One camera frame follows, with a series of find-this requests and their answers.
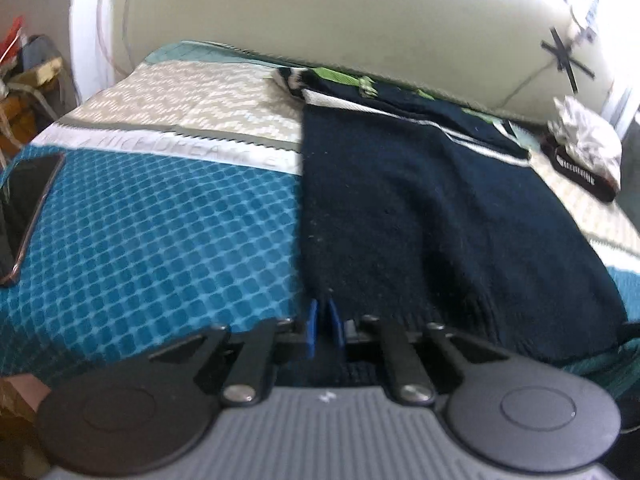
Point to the wooden side stand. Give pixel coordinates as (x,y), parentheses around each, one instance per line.
(35,75)

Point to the black smartphone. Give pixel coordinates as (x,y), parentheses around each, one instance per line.
(25,210)

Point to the navy knit sweater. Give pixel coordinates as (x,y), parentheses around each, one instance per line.
(425,210)

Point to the white cloth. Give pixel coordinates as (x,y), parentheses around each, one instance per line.
(585,130)

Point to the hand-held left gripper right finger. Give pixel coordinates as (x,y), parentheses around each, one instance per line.
(336,325)

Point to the black tape cross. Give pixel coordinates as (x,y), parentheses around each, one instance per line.
(564,55)

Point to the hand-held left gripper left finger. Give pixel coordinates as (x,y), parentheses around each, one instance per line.
(313,330)

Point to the black garment with white print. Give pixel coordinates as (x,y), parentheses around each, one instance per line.
(575,176)

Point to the patterned teal beige bedsheet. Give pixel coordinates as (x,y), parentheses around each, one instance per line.
(150,235)

